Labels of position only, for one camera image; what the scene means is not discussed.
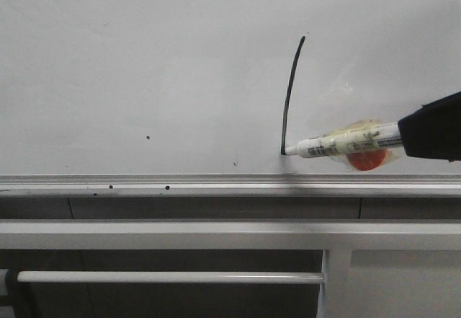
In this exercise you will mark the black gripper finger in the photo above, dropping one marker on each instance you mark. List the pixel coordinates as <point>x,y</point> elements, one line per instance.
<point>433,131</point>

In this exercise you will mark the white black whiteboard marker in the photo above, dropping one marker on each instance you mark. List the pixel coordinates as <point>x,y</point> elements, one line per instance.
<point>359,137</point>

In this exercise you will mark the red round magnet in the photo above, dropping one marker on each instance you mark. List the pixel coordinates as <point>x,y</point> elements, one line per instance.
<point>368,160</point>

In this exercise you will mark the white horizontal stand rod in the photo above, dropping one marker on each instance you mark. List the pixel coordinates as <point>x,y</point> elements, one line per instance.
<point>169,277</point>

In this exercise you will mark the white whiteboard with aluminium frame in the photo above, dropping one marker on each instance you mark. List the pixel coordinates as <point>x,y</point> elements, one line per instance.
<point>193,97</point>

